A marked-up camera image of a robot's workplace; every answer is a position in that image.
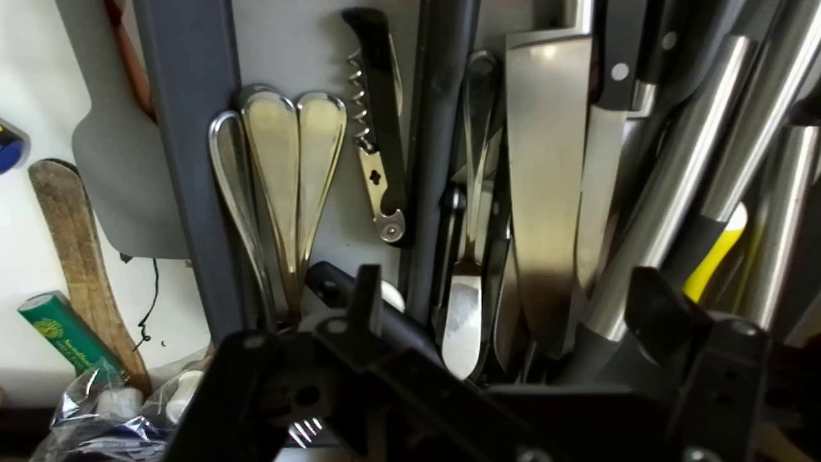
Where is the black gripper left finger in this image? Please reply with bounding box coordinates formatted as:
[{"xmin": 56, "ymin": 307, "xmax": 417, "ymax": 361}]
[{"xmin": 306, "ymin": 261, "xmax": 441, "ymax": 366}]

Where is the silver spoon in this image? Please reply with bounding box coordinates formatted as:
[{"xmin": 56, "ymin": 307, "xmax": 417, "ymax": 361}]
[
  {"xmin": 299, "ymin": 93, "xmax": 347, "ymax": 270},
  {"xmin": 241, "ymin": 84, "xmax": 299, "ymax": 291}
]

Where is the grey cutlery tray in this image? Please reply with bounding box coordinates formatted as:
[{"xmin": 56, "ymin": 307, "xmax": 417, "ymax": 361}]
[{"xmin": 132, "ymin": 0, "xmax": 821, "ymax": 345}]

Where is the black waiter corkscrew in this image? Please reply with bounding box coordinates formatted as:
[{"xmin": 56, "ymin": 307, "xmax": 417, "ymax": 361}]
[{"xmin": 342, "ymin": 7, "xmax": 408, "ymax": 247}]

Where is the wooden spatula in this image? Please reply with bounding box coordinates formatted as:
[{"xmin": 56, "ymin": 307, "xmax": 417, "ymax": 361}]
[{"xmin": 28, "ymin": 158, "xmax": 151, "ymax": 392}]

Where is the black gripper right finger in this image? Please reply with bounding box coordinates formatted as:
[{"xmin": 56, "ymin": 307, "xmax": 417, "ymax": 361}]
[{"xmin": 626, "ymin": 268, "xmax": 713, "ymax": 377}]

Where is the large chef knife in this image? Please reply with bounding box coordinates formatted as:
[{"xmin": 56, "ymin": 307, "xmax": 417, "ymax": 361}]
[{"xmin": 506, "ymin": 29, "xmax": 594, "ymax": 348}]

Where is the grey plastic spatula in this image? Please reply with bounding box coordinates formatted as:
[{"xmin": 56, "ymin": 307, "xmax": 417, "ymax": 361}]
[{"xmin": 56, "ymin": 0, "xmax": 187, "ymax": 260}]

